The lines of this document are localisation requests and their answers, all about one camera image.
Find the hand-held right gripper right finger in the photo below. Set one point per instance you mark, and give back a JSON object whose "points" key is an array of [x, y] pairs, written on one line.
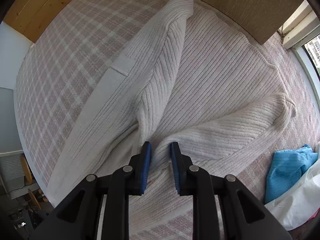
{"points": [[175, 167]]}

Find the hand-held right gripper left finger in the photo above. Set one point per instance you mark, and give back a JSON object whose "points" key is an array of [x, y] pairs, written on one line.
{"points": [[146, 167]]}

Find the cream ribbed knit sweater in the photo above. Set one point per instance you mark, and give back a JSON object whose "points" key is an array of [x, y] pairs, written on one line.
{"points": [[212, 80]]}

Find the blue cloth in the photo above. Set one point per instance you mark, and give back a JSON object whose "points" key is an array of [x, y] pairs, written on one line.
{"points": [[285, 170]]}

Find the white mattress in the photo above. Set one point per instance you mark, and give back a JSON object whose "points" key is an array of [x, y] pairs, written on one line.
{"points": [[21, 120]]}

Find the pink plaid bed blanket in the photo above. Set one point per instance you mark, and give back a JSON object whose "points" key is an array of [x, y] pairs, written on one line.
{"points": [[62, 62]]}

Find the white slatted appliance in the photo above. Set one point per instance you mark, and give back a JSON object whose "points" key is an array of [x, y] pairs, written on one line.
{"points": [[10, 167]]}

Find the light wooden headboard panel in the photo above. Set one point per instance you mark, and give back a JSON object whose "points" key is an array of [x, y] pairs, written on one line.
{"points": [[250, 5]]}

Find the pine plank side panel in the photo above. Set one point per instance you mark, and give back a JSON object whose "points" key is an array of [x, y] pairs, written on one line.
{"points": [[42, 7]]}

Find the white window frame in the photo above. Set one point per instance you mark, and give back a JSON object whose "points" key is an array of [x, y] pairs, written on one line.
{"points": [[297, 27]]}

